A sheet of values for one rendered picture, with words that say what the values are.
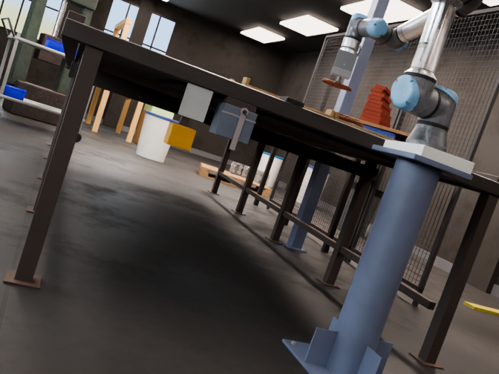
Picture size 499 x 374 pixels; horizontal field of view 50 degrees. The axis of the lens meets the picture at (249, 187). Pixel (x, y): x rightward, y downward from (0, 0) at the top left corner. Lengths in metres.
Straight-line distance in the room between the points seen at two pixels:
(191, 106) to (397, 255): 0.92
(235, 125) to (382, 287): 0.80
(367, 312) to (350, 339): 0.12
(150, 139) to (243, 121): 5.94
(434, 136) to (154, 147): 6.18
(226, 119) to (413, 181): 0.71
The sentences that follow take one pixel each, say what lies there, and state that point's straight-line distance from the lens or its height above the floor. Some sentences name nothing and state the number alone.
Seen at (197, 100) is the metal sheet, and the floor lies 0.80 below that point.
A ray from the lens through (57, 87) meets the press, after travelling 8.54.
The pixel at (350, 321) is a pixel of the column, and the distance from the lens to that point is 2.08.
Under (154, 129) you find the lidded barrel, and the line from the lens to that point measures 7.86.
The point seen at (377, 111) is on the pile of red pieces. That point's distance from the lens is 3.28.
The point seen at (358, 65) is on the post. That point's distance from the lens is 4.45.
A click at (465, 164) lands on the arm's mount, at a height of 0.90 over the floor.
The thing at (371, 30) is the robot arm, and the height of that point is 1.31.
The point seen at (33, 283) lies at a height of 0.01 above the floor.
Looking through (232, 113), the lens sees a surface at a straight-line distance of 1.97.
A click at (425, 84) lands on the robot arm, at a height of 1.11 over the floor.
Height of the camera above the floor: 0.73
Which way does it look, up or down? 5 degrees down
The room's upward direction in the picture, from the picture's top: 19 degrees clockwise
